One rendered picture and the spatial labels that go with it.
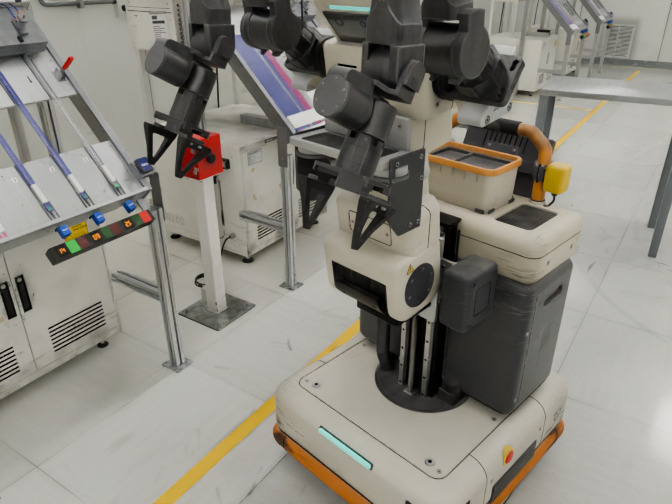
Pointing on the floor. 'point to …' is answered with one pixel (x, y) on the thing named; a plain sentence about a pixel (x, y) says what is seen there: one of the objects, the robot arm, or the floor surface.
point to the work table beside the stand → (646, 91)
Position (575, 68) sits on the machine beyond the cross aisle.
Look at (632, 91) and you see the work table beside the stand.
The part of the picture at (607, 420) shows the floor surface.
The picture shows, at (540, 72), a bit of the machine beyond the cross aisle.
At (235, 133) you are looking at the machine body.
